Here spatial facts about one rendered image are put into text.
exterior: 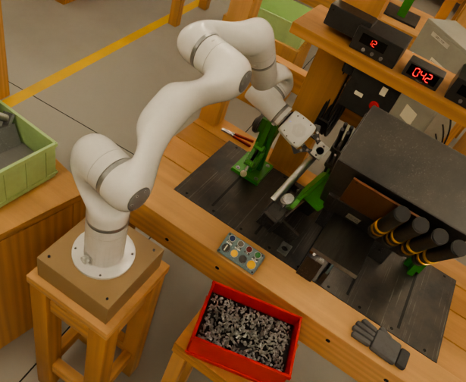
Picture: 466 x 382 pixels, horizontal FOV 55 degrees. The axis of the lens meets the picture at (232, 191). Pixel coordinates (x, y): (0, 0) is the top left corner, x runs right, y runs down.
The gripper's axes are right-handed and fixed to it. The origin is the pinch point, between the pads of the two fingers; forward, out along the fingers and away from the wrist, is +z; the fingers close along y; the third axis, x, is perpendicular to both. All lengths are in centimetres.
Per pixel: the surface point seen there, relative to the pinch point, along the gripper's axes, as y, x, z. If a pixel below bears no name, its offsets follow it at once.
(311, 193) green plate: -12.7, -4.4, 8.6
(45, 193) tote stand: -80, 8, -61
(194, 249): -56, 3, -7
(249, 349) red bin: -61, -22, 25
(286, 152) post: -4.4, 37.9, -6.3
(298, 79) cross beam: 19.3, 27.6, -23.4
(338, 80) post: 24.9, 9.8, -11.3
